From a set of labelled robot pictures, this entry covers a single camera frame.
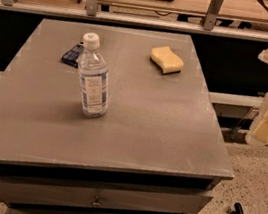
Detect clear plastic water bottle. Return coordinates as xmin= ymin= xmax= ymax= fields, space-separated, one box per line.
xmin=77 ymin=32 xmax=109 ymax=118

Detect yellow sponge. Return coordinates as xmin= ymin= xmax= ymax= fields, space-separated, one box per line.
xmin=150 ymin=46 xmax=184 ymax=75

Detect grey drawer cabinet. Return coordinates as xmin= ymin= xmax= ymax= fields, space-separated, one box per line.
xmin=0 ymin=19 xmax=233 ymax=214

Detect dark blue snack packet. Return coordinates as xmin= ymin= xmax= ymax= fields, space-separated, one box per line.
xmin=61 ymin=43 xmax=84 ymax=67

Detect top grey drawer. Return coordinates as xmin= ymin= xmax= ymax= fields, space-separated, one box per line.
xmin=0 ymin=176 xmax=213 ymax=214

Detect metal railing frame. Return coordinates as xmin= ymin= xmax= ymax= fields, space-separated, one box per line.
xmin=0 ymin=0 xmax=268 ymax=41

